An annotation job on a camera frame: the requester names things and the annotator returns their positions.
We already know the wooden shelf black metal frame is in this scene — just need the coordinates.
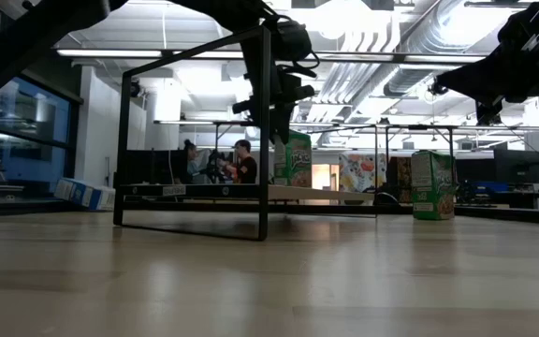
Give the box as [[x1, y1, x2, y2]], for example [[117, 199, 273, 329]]
[[112, 25, 378, 242]]

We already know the silver ventilation duct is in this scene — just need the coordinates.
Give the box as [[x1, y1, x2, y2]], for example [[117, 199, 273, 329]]
[[384, 0, 503, 97]]

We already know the black monitor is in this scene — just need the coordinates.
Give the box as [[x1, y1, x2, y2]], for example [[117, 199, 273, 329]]
[[493, 148, 539, 185], [155, 149, 190, 185], [455, 157, 495, 184], [124, 149, 157, 185]]

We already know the fruit print panel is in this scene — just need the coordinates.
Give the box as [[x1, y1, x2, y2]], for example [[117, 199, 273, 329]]
[[338, 153, 388, 194]]

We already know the black rig frame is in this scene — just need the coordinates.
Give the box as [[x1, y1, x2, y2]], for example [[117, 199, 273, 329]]
[[297, 122, 539, 188], [153, 119, 255, 154]]

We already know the green cereal box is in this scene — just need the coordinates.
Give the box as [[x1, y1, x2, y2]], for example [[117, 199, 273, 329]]
[[272, 129, 313, 189], [410, 149, 458, 221]]

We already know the large glass window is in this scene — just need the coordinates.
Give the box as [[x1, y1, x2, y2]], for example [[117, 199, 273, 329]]
[[0, 69, 83, 198]]

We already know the blue bin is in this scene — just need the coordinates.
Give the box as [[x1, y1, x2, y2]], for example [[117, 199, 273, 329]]
[[467, 181, 510, 195]]

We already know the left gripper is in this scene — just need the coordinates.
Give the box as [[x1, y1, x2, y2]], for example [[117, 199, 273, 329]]
[[231, 18, 321, 145]]

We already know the long ceiling light strip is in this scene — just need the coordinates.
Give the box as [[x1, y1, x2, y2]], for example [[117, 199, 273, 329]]
[[56, 48, 164, 59]]

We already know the dark floral print panel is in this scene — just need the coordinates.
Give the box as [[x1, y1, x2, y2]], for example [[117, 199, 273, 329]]
[[386, 156, 414, 203]]

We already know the blue cereal box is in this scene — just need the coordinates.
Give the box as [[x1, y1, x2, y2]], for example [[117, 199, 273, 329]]
[[52, 176, 117, 212]]

